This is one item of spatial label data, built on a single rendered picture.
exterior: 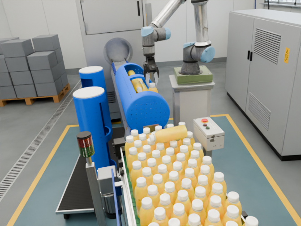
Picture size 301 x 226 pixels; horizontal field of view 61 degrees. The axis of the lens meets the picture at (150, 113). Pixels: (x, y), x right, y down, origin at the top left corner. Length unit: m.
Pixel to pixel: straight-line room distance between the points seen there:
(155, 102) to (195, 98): 0.48
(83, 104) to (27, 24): 5.25
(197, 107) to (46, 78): 3.71
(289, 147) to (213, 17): 4.49
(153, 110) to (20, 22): 6.11
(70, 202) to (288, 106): 2.29
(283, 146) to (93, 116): 2.02
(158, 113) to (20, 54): 3.96
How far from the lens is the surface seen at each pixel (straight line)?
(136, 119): 1.61
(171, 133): 1.29
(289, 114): 2.95
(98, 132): 2.36
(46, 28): 7.18
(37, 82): 5.32
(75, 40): 7.02
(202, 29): 1.83
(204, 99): 2.00
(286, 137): 3.08
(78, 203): 2.49
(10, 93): 5.62
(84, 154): 1.16
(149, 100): 1.58
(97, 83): 3.05
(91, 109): 2.26
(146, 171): 1.13
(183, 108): 2.00
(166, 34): 1.65
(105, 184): 1.54
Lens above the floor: 1.78
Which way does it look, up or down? 25 degrees down
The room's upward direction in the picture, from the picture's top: 4 degrees counter-clockwise
